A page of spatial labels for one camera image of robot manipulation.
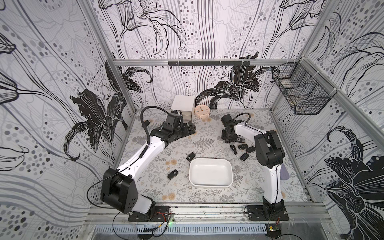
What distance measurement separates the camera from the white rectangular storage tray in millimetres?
834

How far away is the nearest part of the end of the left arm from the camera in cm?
58

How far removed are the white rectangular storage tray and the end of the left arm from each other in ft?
0.77
